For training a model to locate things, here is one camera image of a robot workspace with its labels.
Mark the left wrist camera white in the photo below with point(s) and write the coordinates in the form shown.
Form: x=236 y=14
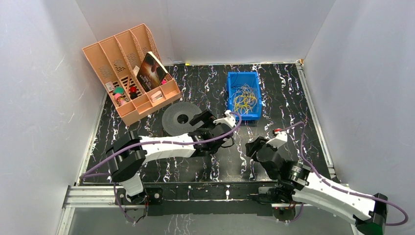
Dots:
x=228 y=119

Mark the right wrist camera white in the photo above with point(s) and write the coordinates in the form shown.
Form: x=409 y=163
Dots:
x=280 y=138

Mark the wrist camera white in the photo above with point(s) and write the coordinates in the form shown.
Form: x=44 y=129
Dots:
x=228 y=119
x=280 y=138

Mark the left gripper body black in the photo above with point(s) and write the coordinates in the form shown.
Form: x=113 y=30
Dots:
x=203 y=122

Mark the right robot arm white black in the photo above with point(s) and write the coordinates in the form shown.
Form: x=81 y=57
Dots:
x=297 y=182

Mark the blue plastic bin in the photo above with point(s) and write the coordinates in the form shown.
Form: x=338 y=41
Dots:
x=244 y=95

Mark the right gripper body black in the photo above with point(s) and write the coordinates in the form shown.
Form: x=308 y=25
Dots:
x=260 y=142

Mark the orange file organizer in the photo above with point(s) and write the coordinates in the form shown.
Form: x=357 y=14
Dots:
x=115 y=59

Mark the grey perforated cable spool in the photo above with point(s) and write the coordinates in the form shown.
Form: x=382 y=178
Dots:
x=176 y=118

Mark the red black small item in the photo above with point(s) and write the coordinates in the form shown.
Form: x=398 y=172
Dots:
x=133 y=93

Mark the brown book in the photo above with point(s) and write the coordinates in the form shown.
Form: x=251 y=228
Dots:
x=151 y=72

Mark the green tape roll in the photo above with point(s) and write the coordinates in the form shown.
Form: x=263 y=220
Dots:
x=118 y=90

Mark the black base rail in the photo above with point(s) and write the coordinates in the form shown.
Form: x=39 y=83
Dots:
x=210 y=198

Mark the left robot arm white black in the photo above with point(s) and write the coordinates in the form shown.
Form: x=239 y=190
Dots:
x=131 y=152

